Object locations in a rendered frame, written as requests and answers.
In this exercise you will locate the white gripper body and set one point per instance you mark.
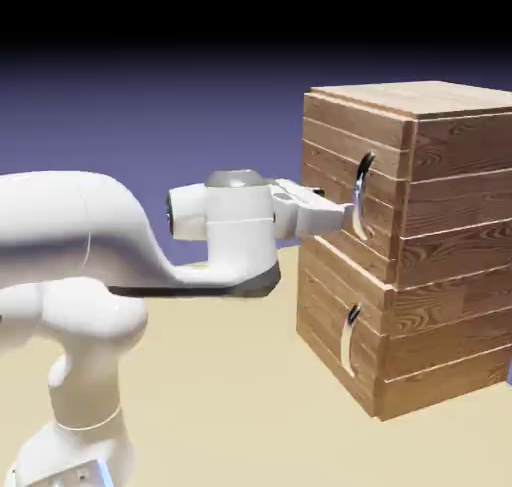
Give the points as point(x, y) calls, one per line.
point(318, 217)

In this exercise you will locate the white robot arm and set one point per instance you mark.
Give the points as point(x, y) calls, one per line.
point(240, 223)

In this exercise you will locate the wood cabinet door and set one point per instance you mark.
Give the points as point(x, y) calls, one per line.
point(332, 151)
point(320, 315)

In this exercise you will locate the light wood cabinet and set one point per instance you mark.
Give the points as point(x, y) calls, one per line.
point(452, 255)

